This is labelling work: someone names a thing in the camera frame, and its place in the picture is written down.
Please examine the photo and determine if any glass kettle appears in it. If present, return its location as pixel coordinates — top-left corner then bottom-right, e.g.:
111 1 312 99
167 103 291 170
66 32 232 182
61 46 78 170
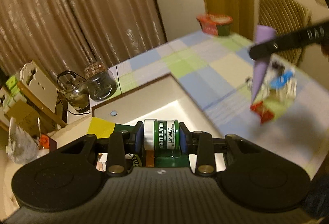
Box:
56 70 90 114

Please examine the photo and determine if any dark glass jar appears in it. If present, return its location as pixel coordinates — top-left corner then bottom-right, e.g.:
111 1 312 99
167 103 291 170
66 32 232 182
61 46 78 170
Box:
84 61 118 102

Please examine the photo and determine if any dark wooden tray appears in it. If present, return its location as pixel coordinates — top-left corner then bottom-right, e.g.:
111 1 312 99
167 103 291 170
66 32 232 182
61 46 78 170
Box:
38 134 57 152

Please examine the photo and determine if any white carved chair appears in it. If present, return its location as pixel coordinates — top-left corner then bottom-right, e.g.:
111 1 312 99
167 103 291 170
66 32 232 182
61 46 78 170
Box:
17 61 67 128

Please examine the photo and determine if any brown curtain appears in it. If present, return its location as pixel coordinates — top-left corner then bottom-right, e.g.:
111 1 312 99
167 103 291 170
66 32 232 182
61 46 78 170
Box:
1 0 166 79

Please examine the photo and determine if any red instant noodle bowl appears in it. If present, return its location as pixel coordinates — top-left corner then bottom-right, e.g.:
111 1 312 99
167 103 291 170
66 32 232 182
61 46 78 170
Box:
196 14 233 36

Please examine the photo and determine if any purple cream tube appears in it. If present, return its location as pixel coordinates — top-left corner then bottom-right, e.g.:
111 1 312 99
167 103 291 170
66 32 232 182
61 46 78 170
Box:
251 25 276 104

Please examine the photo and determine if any red snack packet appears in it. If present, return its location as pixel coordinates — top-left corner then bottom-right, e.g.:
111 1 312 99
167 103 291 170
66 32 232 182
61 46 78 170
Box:
250 101 274 124

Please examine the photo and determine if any crumpled silver foil bag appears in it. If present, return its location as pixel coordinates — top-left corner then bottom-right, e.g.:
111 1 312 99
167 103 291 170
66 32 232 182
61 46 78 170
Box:
6 117 38 164

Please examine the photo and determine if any checked tablecloth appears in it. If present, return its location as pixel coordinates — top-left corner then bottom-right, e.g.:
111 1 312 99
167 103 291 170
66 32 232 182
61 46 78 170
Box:
111 31 328 177

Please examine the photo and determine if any cardboard box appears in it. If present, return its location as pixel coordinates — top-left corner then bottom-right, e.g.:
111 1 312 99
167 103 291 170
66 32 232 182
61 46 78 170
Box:
4 100 57 136

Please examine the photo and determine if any blue toothpaste tube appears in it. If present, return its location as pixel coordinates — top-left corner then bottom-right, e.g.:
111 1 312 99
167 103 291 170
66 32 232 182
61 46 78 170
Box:
269 70 294 89

